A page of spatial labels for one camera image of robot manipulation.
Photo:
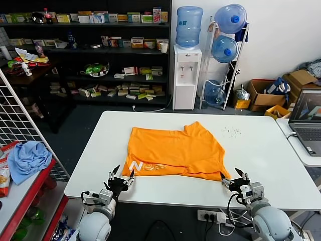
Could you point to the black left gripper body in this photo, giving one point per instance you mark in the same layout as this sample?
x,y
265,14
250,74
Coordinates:
x,y
116,188

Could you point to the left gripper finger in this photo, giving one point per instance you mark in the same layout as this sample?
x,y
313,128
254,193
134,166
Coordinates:
x,y
113,173
130,177

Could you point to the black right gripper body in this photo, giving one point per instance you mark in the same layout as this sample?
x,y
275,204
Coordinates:
x,y
238,187

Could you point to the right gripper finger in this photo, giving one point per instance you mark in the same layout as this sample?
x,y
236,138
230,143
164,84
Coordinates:
x,y
243,174
225,180

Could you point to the orange t-shirt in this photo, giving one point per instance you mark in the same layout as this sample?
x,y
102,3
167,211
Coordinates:
x,y
170,150

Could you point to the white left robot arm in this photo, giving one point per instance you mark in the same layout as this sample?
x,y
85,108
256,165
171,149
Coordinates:
x,y
96,223

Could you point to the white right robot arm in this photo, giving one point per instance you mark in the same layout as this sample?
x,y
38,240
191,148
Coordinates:
x,y
270,223

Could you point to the pile of striped clothes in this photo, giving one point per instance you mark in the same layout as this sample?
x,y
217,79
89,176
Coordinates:
x,y
312,67

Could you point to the large white table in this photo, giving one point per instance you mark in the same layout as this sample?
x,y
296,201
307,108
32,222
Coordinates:
x,y
250,150

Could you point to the small white side table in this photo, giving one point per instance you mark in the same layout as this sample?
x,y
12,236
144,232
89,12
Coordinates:
x,y
301,160

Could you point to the blue white plastic package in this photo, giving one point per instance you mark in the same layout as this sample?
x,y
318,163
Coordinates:
x,y
62,229

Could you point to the orange yellow carton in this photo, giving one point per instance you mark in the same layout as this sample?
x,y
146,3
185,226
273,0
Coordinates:
x,y
243,104

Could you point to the yellow plastic bin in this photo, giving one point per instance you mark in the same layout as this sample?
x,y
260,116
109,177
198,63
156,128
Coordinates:
x,y
273,109

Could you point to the grey open laptop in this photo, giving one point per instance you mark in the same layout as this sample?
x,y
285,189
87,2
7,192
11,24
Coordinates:
x,y
307,130

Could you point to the flat white medicine box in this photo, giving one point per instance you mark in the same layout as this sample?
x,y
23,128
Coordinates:
x,y
131,97
119,76

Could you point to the silvery crumpled bag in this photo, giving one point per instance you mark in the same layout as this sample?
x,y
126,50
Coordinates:
x,y
242,94

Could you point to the white floor power strip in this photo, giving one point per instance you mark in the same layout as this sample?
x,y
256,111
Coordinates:
x,y
306,234

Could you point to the light blue crumpled cloth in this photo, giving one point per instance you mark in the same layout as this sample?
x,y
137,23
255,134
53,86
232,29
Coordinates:
x,y
28,160

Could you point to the blue water jug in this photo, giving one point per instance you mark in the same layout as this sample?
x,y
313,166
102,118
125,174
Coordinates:
x,y
213,94
223,49
188,27
230,18

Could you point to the green plastic bottle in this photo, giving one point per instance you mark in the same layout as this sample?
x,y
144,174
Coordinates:
x,y
35,216

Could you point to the white metal jug rack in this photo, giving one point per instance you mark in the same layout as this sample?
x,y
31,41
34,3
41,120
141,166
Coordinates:
x,y
232,82

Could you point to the blue and white bag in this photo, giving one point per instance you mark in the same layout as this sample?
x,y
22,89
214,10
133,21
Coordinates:
x,y
276,86

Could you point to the small green medicine box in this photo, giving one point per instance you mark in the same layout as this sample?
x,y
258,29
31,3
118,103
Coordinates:
x,y
149,77

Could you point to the white water dispenser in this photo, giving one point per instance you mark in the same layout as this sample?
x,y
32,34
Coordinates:
x,y
184,85

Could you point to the bowl of green packets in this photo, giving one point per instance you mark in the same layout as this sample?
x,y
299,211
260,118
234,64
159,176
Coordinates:
x,y
95,69

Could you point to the green yellow medicine box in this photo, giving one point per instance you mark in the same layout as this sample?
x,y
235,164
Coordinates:
x,y
145,70

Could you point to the red and white snack bag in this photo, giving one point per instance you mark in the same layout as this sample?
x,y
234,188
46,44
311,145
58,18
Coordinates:
x,y
8,148

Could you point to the orange snack bag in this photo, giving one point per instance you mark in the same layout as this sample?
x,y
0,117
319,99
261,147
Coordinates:
x,y
3,180

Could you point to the tan cardboard box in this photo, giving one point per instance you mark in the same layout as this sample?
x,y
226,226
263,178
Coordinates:
x,y
301,77

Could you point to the black shelving unit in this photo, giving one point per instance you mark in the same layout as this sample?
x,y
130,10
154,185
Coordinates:
x,y
75,62

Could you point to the dark wooden table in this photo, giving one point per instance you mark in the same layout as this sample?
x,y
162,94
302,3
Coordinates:
x,y
37,77

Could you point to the orange white medicine box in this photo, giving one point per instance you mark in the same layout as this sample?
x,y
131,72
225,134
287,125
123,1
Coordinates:
x,y
115,42

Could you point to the yellow orange medicine box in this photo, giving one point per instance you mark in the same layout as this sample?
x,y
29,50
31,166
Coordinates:
x,y
137,43

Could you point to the white paper cup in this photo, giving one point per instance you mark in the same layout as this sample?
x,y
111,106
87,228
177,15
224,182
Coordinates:
x,y
163,48

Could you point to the orange green medicine box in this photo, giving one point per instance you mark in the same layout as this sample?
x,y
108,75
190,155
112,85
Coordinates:
x,y
149,44

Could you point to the small white bottle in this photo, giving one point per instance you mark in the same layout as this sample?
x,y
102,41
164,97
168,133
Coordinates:
x,y
27,70

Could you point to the blue drink bottle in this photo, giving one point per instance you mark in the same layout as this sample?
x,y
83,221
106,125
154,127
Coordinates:
x,y
71,41

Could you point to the open white carton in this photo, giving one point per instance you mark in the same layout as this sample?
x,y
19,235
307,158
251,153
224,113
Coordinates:
x,y
61,44

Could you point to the yellow white medicine box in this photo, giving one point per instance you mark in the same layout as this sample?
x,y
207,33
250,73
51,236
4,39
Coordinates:
x,y
63,18
158,41

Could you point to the dark blue hanging cloth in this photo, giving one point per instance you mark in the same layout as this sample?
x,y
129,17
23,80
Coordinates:
x,y
242,32

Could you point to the yellow and white papers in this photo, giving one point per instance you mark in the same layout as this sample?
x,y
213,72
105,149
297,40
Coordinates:
x,y
30,57

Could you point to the purple drink bottle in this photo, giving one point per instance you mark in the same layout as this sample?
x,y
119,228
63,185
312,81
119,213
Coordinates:
x,y
39,50

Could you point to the blue white medicine box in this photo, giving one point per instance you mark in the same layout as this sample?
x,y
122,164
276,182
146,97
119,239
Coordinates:
x,y
98,18

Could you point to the white paper roll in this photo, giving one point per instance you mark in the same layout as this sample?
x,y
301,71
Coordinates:
x,y
5,52

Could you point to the tall pink carton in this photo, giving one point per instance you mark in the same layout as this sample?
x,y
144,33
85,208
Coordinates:
x,y
157,15

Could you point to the cola bottle red cap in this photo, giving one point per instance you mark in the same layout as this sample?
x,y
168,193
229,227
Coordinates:
x,y
48,16

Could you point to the shiny black bowl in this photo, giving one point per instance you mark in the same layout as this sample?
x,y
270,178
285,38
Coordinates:
x,y
38,18

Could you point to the row of green boxes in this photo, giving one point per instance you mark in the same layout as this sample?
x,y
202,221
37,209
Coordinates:
x,y
21,18

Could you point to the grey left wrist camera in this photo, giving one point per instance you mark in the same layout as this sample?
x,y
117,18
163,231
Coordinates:
x,y
105,197

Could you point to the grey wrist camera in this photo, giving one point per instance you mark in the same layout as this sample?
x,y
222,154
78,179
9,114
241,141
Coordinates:
x,y
254,192
105,197

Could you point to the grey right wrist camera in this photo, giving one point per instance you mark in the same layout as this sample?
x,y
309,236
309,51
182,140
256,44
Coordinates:
x,y
254,192

